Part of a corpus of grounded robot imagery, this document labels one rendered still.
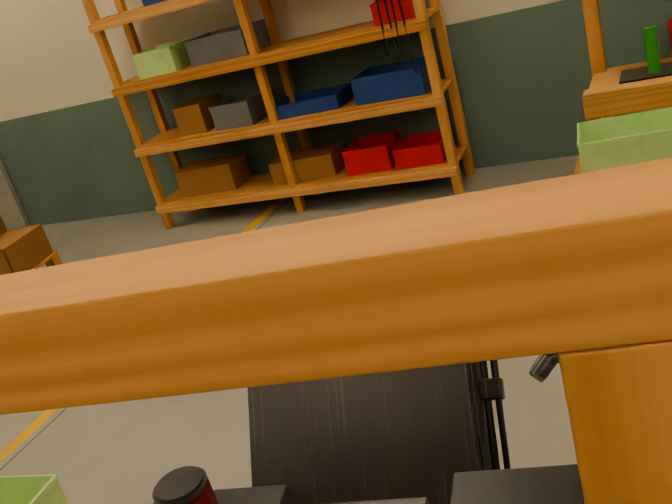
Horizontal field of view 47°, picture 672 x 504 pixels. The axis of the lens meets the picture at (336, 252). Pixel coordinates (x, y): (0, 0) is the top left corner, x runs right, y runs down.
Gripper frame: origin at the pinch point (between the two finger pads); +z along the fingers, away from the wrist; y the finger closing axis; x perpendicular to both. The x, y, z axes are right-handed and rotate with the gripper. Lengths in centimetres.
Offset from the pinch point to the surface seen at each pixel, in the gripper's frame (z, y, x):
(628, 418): 2, 57, -35
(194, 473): 27, 33, -48
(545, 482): 10.4, 38.0, -20.7
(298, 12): -153, -586, 18
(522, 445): 23, -173, 144
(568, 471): 8.3, 38.0, -19.2
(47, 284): 20, 33, -68
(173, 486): 29, 33, -49
